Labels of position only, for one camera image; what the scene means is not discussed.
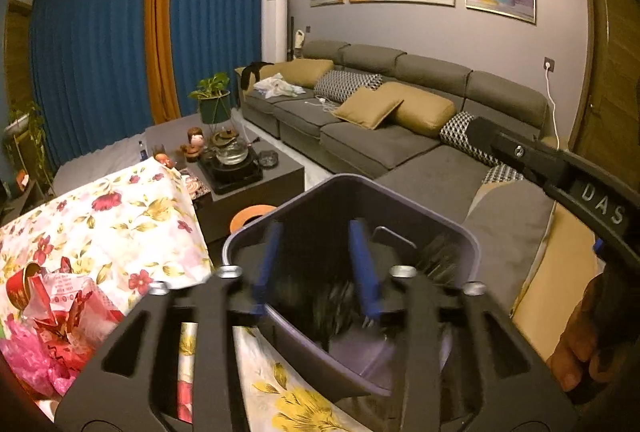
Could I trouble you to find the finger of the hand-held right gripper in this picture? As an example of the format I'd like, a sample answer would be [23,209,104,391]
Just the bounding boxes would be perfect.
[465,116,551,193]

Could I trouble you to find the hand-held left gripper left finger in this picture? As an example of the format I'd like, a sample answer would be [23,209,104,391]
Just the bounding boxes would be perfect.
[54,221,286,432]

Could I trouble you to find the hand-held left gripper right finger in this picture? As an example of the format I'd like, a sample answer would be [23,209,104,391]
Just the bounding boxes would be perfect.
[347,218,581,432]

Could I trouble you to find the grey trash bin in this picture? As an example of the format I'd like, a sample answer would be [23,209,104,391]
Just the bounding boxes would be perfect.
[221,173,482,400]

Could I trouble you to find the clear red printed plastic bag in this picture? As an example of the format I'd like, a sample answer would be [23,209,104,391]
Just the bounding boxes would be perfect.
[22,259,126,373]

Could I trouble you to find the pink plastic bag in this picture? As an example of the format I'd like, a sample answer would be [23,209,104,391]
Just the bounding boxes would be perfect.
[0,312,76,398]

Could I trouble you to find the person's right hand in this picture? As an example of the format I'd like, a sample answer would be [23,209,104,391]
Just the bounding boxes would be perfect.
[547,272,616,393]

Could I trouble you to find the black white patterned pillow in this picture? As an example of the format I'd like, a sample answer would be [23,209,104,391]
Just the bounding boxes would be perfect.
[480,163,526,185]
[439,111,501,165]
[314,70,383,104]

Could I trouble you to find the orange round stool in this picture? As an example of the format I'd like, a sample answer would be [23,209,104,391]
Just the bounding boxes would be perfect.
[229,205,278,235]

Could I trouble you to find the mustard cushion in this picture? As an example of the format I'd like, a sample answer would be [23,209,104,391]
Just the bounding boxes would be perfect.
[272,58,335,88]
[377,81,456,138]
[332,88,405,130]

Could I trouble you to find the dark coffee table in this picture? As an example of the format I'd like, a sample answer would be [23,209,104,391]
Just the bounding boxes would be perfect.
[145,112,306,243]

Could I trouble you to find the tan sofa cushion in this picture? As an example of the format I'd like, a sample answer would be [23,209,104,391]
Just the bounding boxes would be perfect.
[510,202,601,353]

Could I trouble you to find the black induction cooker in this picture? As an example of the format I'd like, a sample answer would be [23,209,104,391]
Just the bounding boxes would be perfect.
[197,155,264,195]

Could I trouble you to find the grey sofa cushion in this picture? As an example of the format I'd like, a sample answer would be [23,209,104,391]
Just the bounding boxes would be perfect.
[462,182,556,313]

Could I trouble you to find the grey sectional sofa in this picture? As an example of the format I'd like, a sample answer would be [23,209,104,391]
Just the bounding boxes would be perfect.
[235,40,606,328]

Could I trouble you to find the red patterned box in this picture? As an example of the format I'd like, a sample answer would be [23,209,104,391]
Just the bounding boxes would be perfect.
[177,168,213,200]

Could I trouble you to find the glass teapot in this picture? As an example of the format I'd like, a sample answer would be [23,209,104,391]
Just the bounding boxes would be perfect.
[214,139,251,165]

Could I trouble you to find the wooden door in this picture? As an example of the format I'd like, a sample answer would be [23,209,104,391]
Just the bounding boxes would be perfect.
[570,0,640,183]

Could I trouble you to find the floral tablecloth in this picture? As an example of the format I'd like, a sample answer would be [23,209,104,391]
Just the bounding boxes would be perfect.
[0,159,361,432]

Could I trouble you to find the potted plant in green pot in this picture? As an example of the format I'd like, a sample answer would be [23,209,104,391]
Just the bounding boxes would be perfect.
[187,72,235,138]

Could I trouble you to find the white crumpled cloth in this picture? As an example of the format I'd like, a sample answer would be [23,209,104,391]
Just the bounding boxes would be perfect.
[254,73,307,100]

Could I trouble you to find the black garment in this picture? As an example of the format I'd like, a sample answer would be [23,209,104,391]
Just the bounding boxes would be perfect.
[240,61,276,90]

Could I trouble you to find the grey low bench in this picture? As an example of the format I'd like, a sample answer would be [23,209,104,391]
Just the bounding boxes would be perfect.
[52,115,201,195]

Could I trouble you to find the white standing air conditioner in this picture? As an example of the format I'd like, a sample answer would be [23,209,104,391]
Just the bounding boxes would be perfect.
[260,0,290,64]

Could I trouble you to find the red gold paper cup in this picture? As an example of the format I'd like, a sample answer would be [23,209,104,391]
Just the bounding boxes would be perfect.
[6,262,46,313]

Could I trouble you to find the orange curtain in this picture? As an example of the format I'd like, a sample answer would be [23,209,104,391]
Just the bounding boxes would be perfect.
[142,0,182,125]

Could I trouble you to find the blue curtain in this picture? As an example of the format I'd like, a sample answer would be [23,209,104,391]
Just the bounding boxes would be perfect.
[170,0,286,118]
[27,0,153,168]

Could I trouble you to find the trailing plant on stand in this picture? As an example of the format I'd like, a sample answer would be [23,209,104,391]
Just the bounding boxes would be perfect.
[2,101,56,193]

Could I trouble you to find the white wall cable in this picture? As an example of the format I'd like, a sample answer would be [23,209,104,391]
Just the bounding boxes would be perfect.
[545,70,561,148]

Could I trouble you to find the white charger cable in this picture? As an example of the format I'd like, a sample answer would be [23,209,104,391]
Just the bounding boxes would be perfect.
[305,95,341,113]

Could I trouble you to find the wooden wall panel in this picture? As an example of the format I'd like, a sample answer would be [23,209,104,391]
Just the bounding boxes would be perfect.
[2,0,33,113]

